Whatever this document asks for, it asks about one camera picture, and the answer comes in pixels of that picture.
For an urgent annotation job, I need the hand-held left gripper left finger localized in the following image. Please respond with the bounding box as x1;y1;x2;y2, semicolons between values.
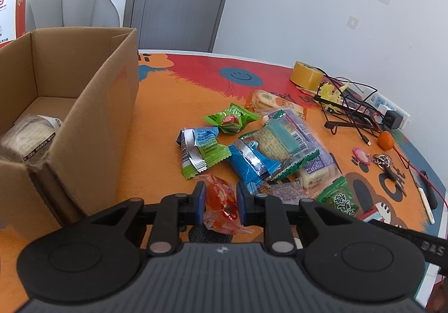
84;182;207;258

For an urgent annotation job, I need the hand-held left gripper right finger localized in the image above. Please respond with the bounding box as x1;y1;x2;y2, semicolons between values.
236;182;365;256

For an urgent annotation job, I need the red orange jelly packet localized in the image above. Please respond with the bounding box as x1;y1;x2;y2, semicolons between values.
198;174;258;235

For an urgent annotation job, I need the blue snack packet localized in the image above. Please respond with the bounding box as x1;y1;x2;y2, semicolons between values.
229;140;272;188

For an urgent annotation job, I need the brown clear snack packet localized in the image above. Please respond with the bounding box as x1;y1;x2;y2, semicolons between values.
261;180;309;205

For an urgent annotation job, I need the blue green silver packet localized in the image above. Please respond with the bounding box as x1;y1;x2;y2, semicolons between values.
175;127;232;180

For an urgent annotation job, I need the red teal snack packet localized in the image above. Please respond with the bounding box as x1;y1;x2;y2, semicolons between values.
359;201;393;224

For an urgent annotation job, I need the clear teal cake packet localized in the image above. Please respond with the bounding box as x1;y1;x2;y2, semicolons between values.
238;108;321;174

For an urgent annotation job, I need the purple clear cake packet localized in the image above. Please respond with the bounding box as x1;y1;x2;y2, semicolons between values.
297;145;342;191

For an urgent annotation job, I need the bright green candy packet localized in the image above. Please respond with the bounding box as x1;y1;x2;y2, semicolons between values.
204;103;260;134

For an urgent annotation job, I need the dark green snack packet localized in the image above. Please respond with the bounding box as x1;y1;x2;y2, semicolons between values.
317;176;361;217

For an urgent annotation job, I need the orange rice cracker packet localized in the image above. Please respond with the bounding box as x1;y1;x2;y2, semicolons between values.
245;89;307;121

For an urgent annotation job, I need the brown cardboard box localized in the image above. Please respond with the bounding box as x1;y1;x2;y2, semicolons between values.
0;27;141;242

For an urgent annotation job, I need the white pen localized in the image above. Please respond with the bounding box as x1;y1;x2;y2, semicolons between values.
418;187;435;224

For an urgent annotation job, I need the bunch of keys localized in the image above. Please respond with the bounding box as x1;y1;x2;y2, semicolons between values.
372;154;408;196

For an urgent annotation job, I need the orange red printed table mat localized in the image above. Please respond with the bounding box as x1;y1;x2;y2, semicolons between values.
0;50;448;303

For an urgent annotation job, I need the orange tangerine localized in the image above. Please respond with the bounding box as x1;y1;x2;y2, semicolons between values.
377;131;395;150

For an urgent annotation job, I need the black power adapter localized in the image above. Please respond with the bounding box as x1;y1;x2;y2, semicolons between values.
381;111;403;130

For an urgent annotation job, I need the yellow plastic bag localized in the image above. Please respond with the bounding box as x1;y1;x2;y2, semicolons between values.
317;82;351;105

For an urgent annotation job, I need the yellow tape roll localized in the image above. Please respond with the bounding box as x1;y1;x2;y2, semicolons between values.
289;61;324;91

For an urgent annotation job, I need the white power strip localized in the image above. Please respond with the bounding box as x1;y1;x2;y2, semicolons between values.
345;84;411;130

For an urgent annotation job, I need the clear bread packet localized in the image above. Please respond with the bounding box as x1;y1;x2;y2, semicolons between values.
0;113;64;163

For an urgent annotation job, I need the grey door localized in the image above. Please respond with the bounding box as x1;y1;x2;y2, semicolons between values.
123;0;240;53

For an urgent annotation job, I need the grey chair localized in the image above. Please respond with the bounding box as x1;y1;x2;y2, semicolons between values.
25;0;121;35

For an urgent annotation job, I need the pink keychain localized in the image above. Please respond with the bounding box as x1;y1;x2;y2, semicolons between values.
352;147;372;164

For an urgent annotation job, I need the black cable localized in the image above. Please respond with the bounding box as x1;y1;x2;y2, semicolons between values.
315;71;386;146

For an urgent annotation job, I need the black wire rack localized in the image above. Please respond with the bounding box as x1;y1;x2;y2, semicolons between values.
324;113;382;132

